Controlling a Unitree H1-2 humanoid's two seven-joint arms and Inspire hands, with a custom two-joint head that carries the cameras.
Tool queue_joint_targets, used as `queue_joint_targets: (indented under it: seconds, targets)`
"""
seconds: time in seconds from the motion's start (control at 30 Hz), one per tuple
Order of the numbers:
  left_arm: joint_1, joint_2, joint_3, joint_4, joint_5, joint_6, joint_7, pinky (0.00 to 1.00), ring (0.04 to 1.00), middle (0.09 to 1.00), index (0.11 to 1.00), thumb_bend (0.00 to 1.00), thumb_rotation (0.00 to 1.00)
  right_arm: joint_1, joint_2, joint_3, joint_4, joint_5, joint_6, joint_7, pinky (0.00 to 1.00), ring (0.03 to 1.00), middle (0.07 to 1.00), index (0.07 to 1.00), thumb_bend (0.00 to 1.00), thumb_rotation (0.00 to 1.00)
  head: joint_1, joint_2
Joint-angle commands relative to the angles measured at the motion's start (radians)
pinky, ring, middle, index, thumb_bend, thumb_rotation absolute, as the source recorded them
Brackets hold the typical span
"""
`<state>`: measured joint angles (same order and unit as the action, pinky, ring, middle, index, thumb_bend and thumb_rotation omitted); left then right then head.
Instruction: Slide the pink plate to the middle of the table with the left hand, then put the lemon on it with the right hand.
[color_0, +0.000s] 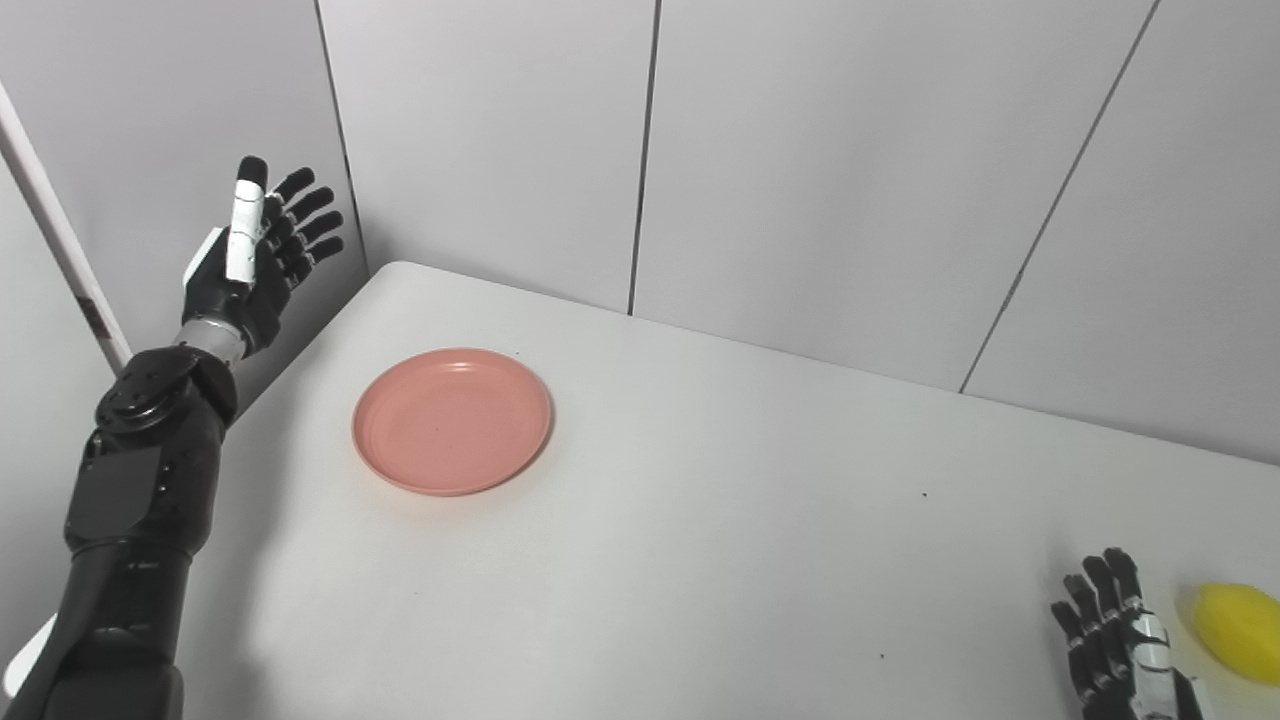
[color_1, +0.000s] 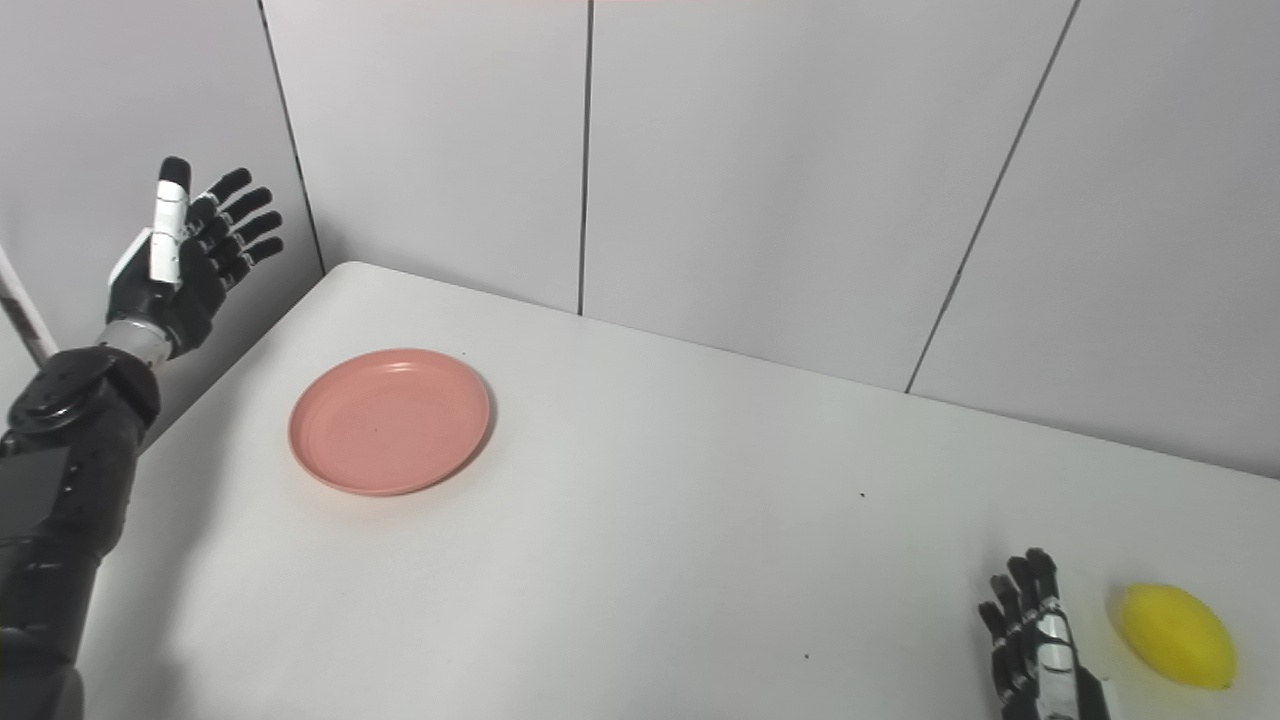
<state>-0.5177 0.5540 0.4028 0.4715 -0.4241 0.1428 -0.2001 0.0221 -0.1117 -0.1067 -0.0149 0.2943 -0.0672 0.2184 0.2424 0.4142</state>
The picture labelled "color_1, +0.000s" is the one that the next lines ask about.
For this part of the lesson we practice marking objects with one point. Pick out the yellow lemon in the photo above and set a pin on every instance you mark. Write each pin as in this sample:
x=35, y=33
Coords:
x=1177, y=636

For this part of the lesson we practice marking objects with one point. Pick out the white frame post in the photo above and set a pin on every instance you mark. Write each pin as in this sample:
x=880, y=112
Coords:
x=25, y=310

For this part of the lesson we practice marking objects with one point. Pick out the pink round plate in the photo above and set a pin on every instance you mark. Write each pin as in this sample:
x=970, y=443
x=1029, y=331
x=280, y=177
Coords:
x=390, y=422

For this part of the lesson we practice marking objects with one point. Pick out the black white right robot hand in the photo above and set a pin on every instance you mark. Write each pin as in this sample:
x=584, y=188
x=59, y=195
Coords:
x=1045, y=670

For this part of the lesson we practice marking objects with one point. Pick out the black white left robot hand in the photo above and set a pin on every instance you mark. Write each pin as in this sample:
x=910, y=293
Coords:
x=175, y=275

